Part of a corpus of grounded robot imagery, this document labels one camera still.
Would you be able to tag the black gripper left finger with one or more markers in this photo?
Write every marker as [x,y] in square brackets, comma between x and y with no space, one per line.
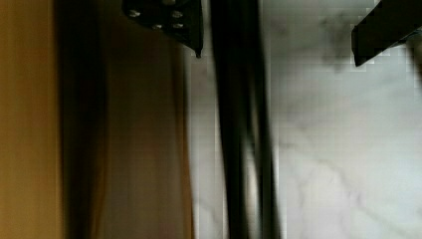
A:
[181,20]

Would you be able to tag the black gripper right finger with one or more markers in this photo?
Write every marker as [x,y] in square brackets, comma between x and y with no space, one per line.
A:
[389,23]

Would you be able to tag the black bar drawer handle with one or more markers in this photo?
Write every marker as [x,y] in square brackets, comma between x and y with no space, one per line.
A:
[244,121]

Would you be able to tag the wooden drawer front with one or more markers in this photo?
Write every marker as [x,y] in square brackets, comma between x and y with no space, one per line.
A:
[125,167]

